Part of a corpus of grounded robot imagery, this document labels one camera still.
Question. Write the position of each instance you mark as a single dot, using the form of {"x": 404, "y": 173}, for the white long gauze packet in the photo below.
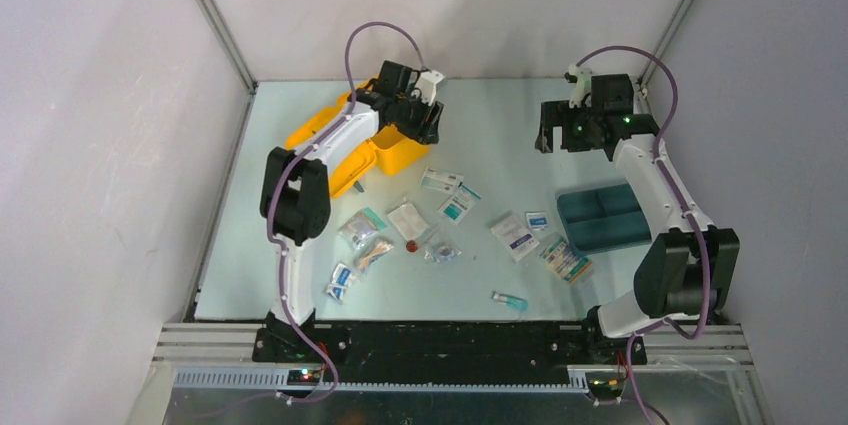
{"x": 440, "y": 180}

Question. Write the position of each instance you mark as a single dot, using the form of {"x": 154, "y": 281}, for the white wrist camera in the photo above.
{"x": 427, "y": 85}
{"x": 580, "y": 79}

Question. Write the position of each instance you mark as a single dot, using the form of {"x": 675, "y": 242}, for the teal medical gauze packet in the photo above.
{"x": 459, "y": 204}

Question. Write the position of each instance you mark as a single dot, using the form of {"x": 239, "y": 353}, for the white blue alcohol pad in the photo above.
{"x": 336, "y": 293}
{"x": 343, "y": 276}

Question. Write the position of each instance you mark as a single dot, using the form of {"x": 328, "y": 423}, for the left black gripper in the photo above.
{"x": 425, "y": 130}

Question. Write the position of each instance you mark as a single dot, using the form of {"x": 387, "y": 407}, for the clear bag white gauze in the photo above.
{"x": 406, "y": 218}

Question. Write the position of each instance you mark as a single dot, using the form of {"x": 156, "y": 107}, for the aluminium frame front beam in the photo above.
{"x": 205, "y": 372}

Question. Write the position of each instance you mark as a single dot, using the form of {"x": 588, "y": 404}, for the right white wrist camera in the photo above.
{"x": 580, "y": 79}

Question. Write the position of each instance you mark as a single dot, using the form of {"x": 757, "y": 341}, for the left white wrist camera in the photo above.
{"x": 427, "y": 85}

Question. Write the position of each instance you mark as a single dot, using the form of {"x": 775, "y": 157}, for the yellow medicine kit box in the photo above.
{"x": 341, "y": 143}

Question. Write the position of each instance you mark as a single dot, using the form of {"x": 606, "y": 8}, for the cotton swabs bag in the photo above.
{"x": 373, "y": 252}

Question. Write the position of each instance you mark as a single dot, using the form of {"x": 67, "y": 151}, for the teal divided tray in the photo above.
{"x": 603, "y": 219}

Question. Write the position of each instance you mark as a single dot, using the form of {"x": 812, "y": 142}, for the tape roll clear bag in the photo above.
{"x": 441, "y": 251}

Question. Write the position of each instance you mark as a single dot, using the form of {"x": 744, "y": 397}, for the white blue text packet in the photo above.
{"x": 515, "y": 236}

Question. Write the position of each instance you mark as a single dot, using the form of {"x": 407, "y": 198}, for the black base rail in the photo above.
{"x": 446, "y": 353}

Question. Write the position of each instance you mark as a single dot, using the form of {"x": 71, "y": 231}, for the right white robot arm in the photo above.
{"x": 687, "y": 271}

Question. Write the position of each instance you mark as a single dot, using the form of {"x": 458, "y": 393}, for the teal header plastic bag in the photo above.
{"x": 361, "y": 227}

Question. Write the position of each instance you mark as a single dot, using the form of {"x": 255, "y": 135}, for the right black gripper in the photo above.
{"x": 559, "y": 114}

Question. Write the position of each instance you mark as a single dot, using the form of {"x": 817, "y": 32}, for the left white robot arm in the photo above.
{"x": 296, "y": 213}

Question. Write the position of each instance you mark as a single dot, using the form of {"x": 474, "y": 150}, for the small white blue sachet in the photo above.
{"x": 537, "y": 220}

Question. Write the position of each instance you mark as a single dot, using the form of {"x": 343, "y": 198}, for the teal capped small tube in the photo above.
{"x": 516, "y": 303}

